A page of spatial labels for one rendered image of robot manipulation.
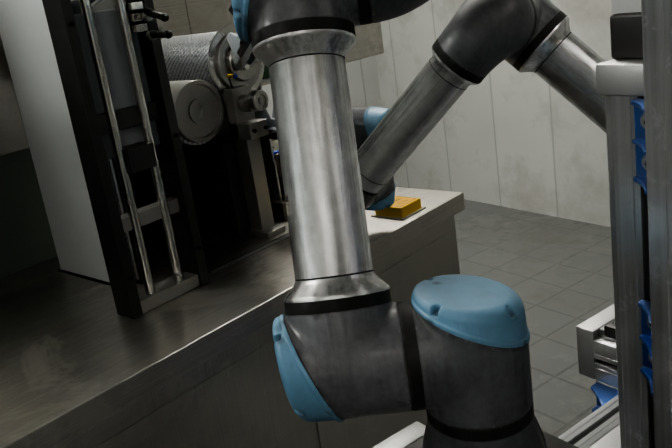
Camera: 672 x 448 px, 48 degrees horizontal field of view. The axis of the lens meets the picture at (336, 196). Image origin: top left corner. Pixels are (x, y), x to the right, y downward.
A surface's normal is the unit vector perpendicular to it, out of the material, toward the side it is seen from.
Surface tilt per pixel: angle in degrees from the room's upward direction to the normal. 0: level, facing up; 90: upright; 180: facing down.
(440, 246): 90
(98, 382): 0
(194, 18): 90
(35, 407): 0
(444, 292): 7
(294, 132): 73
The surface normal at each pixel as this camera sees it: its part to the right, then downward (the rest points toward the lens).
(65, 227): -0.65, 0.29
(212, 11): 0.75, 0.07
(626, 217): -0.79, 0.27
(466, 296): -0.01, -0.96
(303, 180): -0.43, 0.00
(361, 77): 0.59, 0.14
